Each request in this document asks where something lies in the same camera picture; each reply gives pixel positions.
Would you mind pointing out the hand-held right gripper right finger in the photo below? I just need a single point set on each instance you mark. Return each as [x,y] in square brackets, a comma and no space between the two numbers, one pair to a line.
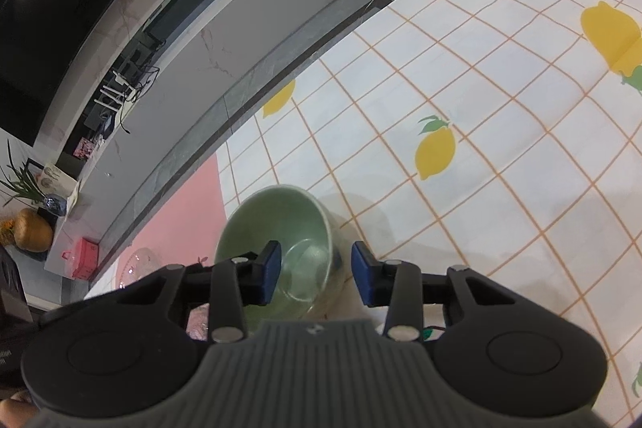
[362,272]

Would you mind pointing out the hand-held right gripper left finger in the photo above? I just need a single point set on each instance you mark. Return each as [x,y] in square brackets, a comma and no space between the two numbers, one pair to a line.
[271,272]

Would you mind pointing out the green ceramic bowl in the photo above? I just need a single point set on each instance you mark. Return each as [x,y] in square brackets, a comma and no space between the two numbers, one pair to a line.
[261,217]

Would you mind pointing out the large flowered glass plate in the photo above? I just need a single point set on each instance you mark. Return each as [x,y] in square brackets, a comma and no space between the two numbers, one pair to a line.
[198,325]

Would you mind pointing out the person's left hand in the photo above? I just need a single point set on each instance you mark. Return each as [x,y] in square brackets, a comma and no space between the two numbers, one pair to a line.
[12,413]

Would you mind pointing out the dried yellow flowers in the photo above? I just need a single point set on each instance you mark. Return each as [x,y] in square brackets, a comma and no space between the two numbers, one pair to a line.
[6,232]

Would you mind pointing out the pink plastic box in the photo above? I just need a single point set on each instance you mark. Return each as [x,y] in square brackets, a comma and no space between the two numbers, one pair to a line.
[83,255]

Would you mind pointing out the gold vase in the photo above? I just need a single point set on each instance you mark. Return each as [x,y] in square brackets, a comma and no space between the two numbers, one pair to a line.
[32,232]

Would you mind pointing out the small clear glass plate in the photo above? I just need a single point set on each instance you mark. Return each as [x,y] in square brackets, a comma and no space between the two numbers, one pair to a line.
[135,270]

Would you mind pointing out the blue glass vase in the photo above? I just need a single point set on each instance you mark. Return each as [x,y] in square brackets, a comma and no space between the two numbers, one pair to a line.
[55,205]

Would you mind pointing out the green leafy plant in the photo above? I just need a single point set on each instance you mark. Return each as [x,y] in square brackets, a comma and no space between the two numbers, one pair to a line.
[25,185]

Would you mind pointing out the white picture card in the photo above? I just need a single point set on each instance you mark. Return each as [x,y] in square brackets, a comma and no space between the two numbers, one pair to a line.
[55,177]

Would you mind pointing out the pink and lemon-print tablecloth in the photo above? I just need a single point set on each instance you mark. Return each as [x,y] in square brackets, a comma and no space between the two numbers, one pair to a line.
[501,107]

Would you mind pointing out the pink photo card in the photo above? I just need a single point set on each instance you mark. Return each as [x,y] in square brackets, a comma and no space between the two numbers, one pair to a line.
[84,147]

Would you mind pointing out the small black box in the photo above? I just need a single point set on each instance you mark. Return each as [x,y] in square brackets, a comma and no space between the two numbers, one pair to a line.
[98,119]

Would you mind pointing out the white router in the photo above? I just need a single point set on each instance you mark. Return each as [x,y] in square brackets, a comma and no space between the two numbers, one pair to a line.
[113,94]

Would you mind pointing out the grey marble tv console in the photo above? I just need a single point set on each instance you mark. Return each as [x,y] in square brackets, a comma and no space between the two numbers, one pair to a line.
[225,32]

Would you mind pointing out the black television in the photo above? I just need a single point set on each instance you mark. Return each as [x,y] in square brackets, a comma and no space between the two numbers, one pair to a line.
[50,7]

